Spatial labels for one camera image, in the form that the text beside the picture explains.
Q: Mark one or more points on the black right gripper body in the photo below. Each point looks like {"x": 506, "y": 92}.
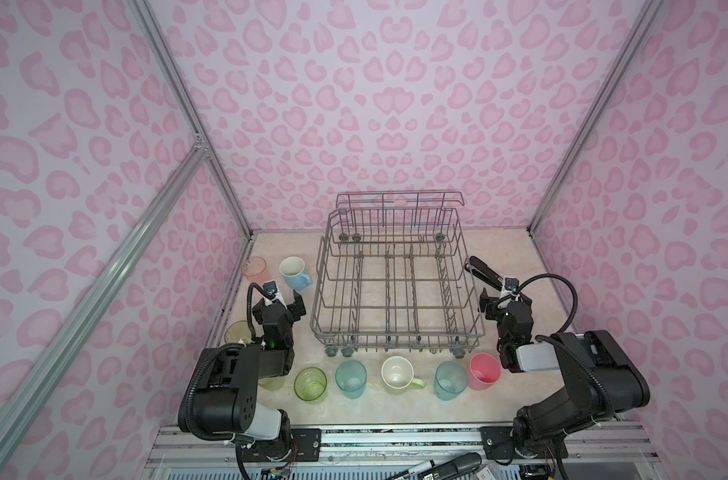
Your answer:
{"x": 496, "y": 300}

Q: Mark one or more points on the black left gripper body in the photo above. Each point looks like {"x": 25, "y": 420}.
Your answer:
{"x": 278, "y": 309}

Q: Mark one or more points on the pink plastic cup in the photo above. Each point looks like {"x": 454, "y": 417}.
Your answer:
{"x": 484, "y": 371}

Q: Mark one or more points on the teal textured plastic cup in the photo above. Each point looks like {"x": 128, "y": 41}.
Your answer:
{"x": 450, "y": 380}

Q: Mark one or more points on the cream green-handled mug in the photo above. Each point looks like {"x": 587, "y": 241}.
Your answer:
{"x": 398, "y": 376}

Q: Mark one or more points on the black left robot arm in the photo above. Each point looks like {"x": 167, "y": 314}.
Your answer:
{"x": 221, "y": 403}

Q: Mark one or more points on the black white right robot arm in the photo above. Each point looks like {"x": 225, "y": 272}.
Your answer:
{"x": 599, "y": 379}

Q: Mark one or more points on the pale green cup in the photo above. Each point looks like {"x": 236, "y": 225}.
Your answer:
{"x": 238, "y": 332}

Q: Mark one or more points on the transparent pink cup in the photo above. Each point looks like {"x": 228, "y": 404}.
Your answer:
{"x": 255, "y": 270}

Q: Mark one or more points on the light green textured cup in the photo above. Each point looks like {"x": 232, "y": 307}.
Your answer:
{"x": 272, "y": 383}

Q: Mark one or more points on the black stapler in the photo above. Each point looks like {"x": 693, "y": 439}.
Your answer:
{"x": 483, "y": 272}

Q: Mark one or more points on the green transparent glass cup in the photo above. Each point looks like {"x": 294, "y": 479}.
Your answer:
{"x": 310, "y": 384}

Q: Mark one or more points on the black marker pen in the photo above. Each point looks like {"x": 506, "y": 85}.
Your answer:
{"x": 452, "y": 469}

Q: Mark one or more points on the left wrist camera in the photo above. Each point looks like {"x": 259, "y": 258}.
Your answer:
{"x": 270, "y": 291}

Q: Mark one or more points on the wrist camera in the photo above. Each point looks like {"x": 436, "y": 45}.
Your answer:
{"x": 270, "y": 291}
{"x": 510, "y": 286}

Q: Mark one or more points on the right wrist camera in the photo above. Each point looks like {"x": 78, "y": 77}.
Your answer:
{"x": 510, "y": 286}

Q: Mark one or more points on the blue handled white mug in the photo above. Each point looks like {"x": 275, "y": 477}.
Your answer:
{"x": 293, "y": 270}

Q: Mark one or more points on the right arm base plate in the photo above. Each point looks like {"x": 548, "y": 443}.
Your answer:
{"x": 497, "y": 443}

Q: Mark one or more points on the grey wire dish rack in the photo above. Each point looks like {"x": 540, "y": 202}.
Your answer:
{"x": 390, "y": 275}

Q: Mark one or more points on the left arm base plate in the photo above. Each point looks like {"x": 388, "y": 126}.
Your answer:
{"x": 301, "y": 445}

